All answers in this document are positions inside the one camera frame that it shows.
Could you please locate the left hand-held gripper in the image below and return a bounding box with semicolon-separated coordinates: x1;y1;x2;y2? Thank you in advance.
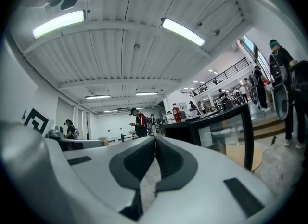
23;107;54;137

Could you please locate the black table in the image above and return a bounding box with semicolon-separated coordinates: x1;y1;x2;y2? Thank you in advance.
162;119;191;137

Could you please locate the black balcony railing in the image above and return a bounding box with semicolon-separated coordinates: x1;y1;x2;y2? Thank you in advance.
189;57;249;98

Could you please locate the red drink bottle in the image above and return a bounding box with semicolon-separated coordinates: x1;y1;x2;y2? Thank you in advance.
172;102;182;123

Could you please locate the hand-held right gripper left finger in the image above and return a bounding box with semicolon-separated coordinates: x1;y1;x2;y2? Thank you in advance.
45;136;157;223

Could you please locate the black glass-door fridge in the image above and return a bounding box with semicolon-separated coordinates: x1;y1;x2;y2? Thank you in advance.
187;103;255;171

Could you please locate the wooden step platform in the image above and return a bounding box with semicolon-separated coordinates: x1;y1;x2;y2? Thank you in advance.
252;119;287;141

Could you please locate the black floor cable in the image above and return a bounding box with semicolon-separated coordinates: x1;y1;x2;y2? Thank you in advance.
261;135;277;155

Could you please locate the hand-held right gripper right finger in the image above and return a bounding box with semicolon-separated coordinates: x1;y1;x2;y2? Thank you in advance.
144;136;281;224

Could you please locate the round wooden table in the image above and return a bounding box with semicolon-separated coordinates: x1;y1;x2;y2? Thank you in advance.
225;143;263;173

